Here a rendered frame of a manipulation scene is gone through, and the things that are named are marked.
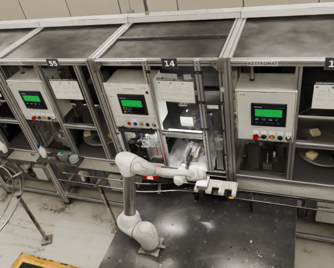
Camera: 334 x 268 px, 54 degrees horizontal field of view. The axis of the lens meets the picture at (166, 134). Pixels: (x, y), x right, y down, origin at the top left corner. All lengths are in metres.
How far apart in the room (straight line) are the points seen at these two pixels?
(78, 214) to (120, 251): 1.48
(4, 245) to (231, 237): 2.77
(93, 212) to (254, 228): 2.12
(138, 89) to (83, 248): 2.06
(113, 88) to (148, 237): 1.25
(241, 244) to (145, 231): 0.79
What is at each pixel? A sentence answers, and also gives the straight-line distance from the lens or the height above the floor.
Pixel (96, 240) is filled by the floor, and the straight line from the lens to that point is 4.02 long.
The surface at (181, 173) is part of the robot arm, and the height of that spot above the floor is 1.19.
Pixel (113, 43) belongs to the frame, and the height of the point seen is 2.01.
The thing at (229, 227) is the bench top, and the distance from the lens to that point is 2.96.
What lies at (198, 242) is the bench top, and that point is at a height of 0.68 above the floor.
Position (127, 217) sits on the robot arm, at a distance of 2.80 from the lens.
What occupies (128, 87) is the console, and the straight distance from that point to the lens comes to 2.74.
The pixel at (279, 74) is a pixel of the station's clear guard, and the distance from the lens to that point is 2.41.
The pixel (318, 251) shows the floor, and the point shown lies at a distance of 3.73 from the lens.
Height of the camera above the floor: 3.09
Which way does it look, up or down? 38 degrees down
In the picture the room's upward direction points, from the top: 12 degrees counter-clockwise
